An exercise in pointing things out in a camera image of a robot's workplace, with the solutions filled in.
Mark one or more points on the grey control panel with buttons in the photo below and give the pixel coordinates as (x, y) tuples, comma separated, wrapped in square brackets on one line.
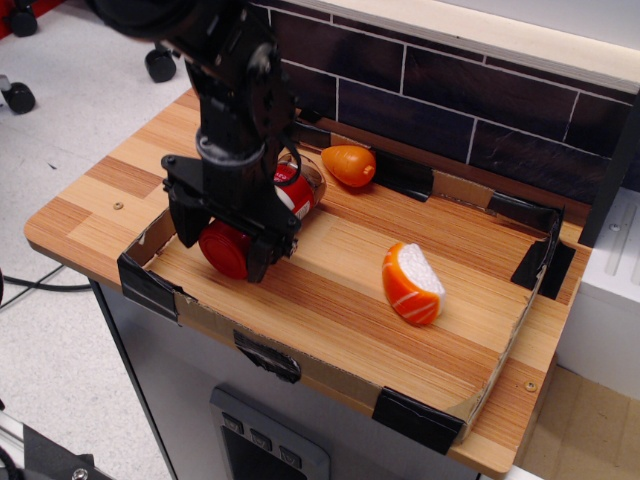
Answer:
[(255, 446)]

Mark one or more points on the black office chair base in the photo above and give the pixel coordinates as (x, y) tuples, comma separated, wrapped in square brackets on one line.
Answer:
[(160, 64)]

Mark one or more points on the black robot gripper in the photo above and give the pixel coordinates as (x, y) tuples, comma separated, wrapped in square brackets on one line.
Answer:
[(239, 192)]

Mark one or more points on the toy salmon sushi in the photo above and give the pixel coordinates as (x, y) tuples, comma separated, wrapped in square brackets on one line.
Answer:
[(411, 286)]

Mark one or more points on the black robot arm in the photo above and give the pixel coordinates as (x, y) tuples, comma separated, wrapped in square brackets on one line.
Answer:
[(246, 112)]

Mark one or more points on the black caster wheel left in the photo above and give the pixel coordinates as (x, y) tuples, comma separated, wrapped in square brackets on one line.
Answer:
[(17, 95)]

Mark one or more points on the black metal bracket corner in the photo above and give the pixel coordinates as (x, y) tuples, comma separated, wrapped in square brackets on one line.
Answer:
[(28, 454)]

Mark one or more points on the orange toy carrot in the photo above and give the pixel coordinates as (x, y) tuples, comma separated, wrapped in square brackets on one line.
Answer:
[(353, 165)]

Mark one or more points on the cardboard fence with black tape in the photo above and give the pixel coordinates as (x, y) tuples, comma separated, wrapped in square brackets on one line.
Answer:
[(465, 384)]

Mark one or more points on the basil bottle red lid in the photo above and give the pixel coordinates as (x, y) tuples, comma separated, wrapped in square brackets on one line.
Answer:
[(299, 185)]

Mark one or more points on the dark brick backsplash panel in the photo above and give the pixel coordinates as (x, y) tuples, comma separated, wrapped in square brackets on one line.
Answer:
[(552, 132)]

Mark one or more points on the white side cabinet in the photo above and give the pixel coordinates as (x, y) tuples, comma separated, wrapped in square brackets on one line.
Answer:
[(600, 341)]

